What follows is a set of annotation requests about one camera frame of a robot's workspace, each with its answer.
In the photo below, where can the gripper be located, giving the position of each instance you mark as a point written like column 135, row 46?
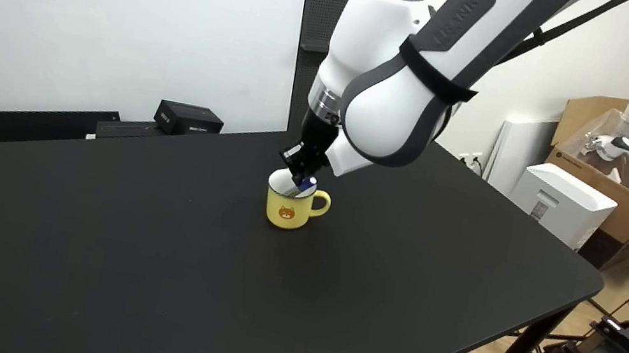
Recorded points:
column 317, row 135

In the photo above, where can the small black box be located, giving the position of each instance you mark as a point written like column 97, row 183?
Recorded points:
column 187, row 118

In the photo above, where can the wall socket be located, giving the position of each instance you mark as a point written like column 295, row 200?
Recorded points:
column 471, row 159

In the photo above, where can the blue pen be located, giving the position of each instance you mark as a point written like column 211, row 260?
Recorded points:
column 305, row 186

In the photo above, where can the flat black box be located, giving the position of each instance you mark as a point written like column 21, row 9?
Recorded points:
column 127, row 129

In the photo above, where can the black boom rod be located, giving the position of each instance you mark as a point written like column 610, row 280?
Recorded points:
column 564, row 28

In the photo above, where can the yellow mug with bear print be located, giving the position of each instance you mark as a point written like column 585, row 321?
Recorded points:
column 290, row 211

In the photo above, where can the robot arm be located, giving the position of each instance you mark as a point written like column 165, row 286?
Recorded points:
column 396, row 97

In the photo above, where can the white appliance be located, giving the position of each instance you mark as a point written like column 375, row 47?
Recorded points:
column 562, row 204

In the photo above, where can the white leaning boards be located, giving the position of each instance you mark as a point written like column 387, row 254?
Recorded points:
column 520, row 145

